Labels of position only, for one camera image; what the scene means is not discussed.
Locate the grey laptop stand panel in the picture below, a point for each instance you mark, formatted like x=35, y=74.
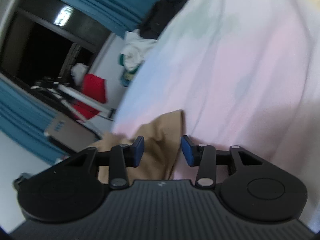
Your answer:
x=69, y=135

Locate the dark clothes pile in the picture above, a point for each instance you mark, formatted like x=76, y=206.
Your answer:
x=159, y=17

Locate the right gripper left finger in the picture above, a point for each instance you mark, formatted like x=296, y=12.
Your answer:
x=118, y=158

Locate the metal clothes drying rack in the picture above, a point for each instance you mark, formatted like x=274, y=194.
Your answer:
x=60, y=91

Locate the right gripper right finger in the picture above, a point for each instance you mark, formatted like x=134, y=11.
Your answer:
x=206, y=158

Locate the red cloth on rack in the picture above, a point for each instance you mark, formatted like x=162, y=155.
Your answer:
x=94, y=87

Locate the blue curtain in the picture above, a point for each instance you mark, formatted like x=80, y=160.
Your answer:
x=23, y=117

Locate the tan knit sweater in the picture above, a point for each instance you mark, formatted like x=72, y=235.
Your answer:
x=162, y=145

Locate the white and green clothes pile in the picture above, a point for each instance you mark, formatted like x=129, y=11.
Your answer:
x=133, y=54

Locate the pastel tie-dye bed sheet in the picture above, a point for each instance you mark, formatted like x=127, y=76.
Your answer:
x=245, y=72

